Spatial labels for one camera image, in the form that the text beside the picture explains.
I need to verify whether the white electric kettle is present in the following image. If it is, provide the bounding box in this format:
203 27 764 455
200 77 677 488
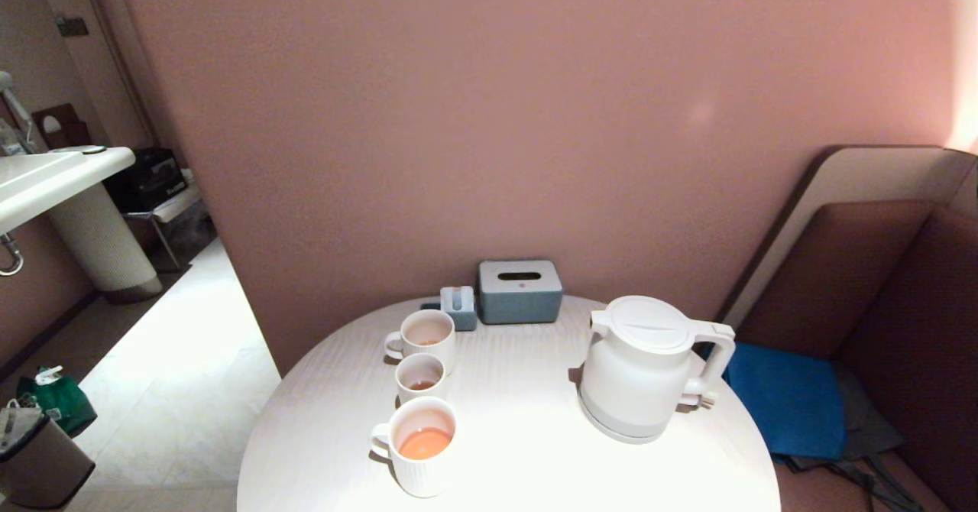
578 296 736 434

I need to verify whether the grey-blue tissue box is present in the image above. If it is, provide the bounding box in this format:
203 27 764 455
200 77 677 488
478 260 564 325

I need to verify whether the small grey-blue holder box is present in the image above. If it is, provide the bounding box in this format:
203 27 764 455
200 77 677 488
440 286 478 332

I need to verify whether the medium white ribbed mug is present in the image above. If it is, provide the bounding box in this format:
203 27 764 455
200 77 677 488
384 309 457 375

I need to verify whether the small white mug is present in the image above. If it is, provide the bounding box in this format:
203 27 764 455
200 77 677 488
394 353 447 406

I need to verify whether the round white kettle base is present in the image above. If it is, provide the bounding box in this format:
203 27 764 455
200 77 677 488
578 386 679 445

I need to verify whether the large white ribbed mug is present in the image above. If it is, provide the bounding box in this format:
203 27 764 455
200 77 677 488
370 397 458 498

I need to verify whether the blue cushion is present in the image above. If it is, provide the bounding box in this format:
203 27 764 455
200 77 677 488
703 342 847 461

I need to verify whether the black box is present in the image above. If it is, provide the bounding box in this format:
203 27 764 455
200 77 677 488
103 147 188 213

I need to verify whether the beige leaning board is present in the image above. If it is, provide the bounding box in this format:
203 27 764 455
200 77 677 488
718 145 978 329

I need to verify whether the beige door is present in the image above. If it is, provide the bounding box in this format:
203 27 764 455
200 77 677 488
31 0 165 154

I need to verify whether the white sink counter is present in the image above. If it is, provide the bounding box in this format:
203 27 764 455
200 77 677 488
0 146 137 234

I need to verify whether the green bag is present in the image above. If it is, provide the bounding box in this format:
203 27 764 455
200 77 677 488
17 365 98 438

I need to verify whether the chrome drain pipe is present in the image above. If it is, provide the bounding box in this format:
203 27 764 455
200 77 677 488
0 233 24 277

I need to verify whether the brown trash bin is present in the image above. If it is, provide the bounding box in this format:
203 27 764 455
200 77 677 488
0 397 96 509

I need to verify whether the white ribbed pedestal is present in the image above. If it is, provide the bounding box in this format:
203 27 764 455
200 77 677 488
46 183 164 304

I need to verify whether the grey bag with straps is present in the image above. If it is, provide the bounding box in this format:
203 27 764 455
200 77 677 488
776 363 921 512

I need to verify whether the brown wall tissue holder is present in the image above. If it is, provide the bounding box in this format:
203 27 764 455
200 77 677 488
32 103 92 151

